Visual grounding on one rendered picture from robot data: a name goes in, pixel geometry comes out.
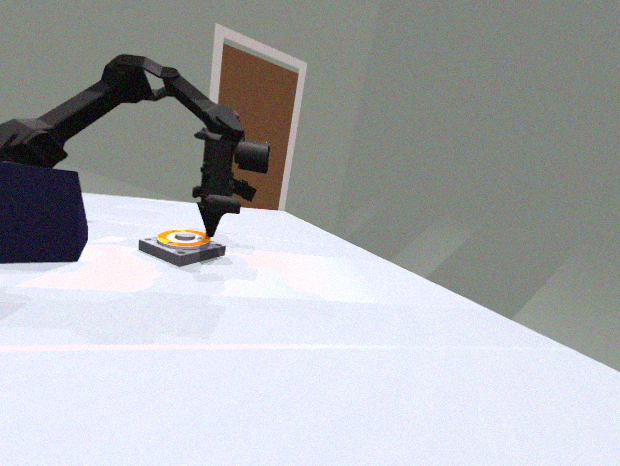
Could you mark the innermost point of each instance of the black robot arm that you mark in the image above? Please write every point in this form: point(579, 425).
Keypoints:
point(39, 141)

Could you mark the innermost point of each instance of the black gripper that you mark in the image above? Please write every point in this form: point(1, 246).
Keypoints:
point(214, 201)

